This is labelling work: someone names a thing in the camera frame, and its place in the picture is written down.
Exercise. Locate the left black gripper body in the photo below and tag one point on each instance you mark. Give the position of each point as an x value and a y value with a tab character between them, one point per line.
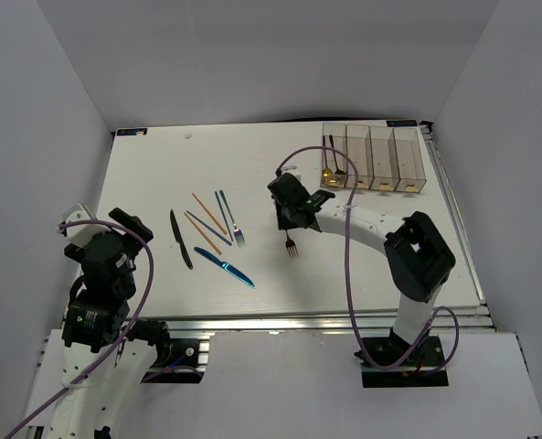
129	284

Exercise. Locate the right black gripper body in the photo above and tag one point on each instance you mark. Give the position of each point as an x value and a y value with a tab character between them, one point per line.
284	214

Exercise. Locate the gold fork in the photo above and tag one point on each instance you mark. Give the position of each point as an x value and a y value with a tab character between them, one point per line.
290	245

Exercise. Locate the iridescent gold spoon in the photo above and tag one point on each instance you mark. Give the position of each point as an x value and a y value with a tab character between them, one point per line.
327	173

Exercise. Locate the black knife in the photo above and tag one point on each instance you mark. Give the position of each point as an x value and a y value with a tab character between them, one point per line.
179	240

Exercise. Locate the black spoon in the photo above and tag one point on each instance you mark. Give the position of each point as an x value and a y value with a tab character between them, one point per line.
338	170

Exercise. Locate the iridescent teal fork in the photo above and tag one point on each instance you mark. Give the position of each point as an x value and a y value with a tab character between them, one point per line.
237	232

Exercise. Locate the blue knife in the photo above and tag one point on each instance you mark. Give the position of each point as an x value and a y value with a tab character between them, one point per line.
225	266

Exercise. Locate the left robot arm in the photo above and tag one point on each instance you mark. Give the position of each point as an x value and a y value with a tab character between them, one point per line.
107	348

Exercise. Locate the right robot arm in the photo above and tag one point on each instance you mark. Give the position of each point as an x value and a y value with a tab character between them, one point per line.
419	259

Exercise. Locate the orange chopstick lower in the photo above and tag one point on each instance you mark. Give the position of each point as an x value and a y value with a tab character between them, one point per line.
214	247

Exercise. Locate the orange chopstick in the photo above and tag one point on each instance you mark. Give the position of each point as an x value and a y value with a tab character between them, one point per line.
210	213
214	247

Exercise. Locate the blue chopstick lower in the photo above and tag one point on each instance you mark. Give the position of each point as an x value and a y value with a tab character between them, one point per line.
216	233

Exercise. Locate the blue chopstick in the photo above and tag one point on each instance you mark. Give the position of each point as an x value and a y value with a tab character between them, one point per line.
223	214
216	233

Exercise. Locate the orange chopstick upper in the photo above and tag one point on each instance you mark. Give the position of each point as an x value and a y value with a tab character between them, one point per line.
210	213

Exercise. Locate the blue chopstick upper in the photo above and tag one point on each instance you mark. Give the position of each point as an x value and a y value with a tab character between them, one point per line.
223	214

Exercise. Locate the left blue table label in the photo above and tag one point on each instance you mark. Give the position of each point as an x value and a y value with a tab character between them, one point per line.
131	131

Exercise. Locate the blue table label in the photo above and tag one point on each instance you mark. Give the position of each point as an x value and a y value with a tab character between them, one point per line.
402	123
131	131

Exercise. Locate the clear four-compartment organizer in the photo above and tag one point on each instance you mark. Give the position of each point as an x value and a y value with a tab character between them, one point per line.
375	157

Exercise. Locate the right blue table label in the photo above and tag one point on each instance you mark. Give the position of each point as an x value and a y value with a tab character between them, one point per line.
402	123

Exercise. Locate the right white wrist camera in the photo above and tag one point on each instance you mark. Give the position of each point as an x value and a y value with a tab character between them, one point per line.
292	170

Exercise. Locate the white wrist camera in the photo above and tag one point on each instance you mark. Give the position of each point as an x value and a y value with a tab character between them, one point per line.
292	170
76	226

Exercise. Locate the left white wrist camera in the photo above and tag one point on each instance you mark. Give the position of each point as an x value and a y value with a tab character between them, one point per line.
76	226

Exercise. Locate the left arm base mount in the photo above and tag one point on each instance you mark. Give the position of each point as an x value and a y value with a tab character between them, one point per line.
186	363

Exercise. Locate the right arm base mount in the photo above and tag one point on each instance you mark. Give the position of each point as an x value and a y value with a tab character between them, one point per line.
422	369

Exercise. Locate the aluminium table frame rail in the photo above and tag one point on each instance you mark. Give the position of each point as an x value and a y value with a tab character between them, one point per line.
470	319

